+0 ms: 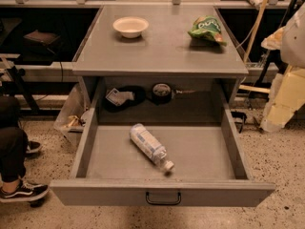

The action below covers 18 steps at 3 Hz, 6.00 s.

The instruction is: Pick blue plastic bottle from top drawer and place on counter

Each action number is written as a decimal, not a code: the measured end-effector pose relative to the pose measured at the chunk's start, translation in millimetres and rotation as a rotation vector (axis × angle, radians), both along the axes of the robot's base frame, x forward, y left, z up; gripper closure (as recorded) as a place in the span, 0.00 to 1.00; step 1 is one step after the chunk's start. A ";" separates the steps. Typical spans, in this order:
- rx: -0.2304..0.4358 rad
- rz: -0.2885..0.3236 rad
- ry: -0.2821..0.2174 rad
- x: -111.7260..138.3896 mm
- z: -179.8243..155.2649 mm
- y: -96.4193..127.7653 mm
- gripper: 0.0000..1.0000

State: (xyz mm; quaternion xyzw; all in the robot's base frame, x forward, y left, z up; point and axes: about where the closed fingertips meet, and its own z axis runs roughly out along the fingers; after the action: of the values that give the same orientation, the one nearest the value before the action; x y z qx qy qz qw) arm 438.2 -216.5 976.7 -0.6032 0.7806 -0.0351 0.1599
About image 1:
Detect green chip bag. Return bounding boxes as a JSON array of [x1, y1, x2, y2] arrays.
[[188, 15, 227, 46]]

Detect person's black trouser legs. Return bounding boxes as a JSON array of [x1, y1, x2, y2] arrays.
[[0, 96, 28, 182]]

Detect black drawer handle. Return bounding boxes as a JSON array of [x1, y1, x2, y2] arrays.
[[145, 192, 182, 206]]

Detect black cloth with tag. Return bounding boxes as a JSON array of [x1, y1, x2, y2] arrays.
[[103, 86, 146, 113]]

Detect blue plastic water bottle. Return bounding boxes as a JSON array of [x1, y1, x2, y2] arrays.
[[130, 123, 174, 173]]

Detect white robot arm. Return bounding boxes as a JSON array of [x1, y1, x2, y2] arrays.
[[260, 5, 305, 132]]

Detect black tape roll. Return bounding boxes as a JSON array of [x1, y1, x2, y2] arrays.
[[152, 83, 172, 104]]

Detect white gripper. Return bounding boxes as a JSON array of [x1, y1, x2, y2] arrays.
[[260, 66, 305, 133]]

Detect wooden stick stand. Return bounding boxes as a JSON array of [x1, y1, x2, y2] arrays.
[[243, 0, 269, 63]]

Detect grey open top drawer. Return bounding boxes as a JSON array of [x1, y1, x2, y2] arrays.
[[51, 110, 275, 207]]

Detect grey cabinet counter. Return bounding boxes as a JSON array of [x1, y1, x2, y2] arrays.
[[72, 4, 248, 78]]

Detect black sneaker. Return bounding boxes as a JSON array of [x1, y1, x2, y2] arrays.
[[0, 180, 49, 203], [26, 141, 42, 154]]

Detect white paper bowl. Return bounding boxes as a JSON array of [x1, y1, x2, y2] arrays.
[[112, 16, 149, 39]]

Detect black sneaker rear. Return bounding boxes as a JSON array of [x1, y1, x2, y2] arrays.
[[26, 141, 42, 154]]

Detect black sneaker front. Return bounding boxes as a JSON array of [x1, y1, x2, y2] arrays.
[[0, 180, 49, 203]]

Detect dark box on shelf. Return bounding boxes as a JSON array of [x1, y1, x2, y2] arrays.
[[23, 31, 60, 46]]

